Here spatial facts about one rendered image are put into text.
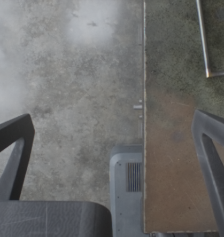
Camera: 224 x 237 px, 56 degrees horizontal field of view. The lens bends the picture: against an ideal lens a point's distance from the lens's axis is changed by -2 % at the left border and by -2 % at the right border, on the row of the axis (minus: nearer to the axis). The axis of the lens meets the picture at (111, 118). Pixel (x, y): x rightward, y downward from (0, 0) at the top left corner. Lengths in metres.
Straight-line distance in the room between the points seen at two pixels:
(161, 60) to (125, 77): 0.88
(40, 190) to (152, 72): 1.24
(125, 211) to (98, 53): 0.91
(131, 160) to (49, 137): 0.56
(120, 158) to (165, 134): 0.67
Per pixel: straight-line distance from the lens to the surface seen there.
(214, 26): 0.51
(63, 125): 1.38
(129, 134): 1.35
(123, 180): 1.15
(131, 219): 1.25
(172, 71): 0.46
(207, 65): 0.48
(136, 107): 1.10
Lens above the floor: 1.33
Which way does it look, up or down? 84 degrees down
